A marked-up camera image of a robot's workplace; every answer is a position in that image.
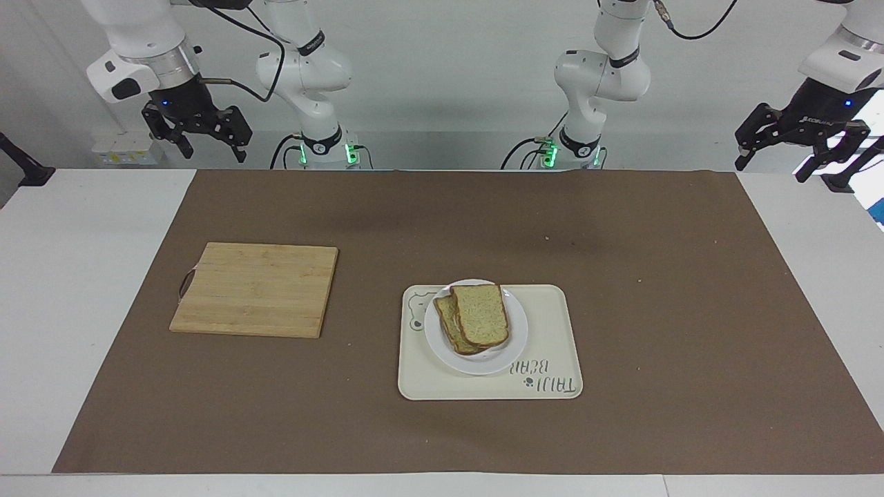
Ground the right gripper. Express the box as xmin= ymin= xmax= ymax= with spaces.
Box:
xmin=142 ymin=71 xmax=253 ymax=164

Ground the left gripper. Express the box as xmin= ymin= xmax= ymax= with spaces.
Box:
xmin=733 ymin=77 xmax=873 ymax=184

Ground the white round plate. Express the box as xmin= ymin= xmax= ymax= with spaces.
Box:
xmin=423 ymin=278 xmax=530 ymax=376

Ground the wooden cutting board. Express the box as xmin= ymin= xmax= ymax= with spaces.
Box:
xmin=169 ymin=242 xmax=340 ymax=340

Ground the black stand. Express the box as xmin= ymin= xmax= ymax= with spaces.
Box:
xmin=0 ymin=131 xmax=57 ymax=188

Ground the brown bread slice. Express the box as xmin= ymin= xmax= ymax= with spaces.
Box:
xmin=433 ymin=295 xmax=486 ymax=357
xmin=450 ymin=283 xmax=511 ymax=348

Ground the cream plastic tray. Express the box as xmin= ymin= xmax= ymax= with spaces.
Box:
xmin=397 ymin=284 xmax=584 ymax=402

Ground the black cable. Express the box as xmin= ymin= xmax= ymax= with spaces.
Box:
xmin=500 ymin=112 xmax=571 ymax=170
xmin=185 ymin=0 xmax=287 ymax=104
xmin=269 ymin=133 xmax=306 ymax=170
xmin=653 ymin=0 xmax=740 ymax=40

